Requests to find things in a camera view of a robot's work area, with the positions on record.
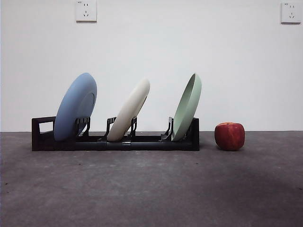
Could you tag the blue round plate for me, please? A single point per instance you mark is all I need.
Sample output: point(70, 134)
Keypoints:
point(71, 106)

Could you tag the black plastic plate rack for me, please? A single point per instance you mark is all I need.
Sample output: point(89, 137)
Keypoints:
point(35, 142)

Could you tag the green round plate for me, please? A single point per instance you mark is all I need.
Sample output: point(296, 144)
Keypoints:
point(188, 108)

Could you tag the white wall socket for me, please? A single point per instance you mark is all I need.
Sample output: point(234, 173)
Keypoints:
point(290, 13)
point(86, 11)

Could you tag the red apple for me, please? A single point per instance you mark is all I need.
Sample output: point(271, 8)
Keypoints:
point(229, 137)

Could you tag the pale yellow round plate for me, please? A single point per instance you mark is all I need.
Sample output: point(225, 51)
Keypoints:
point(129, 111)

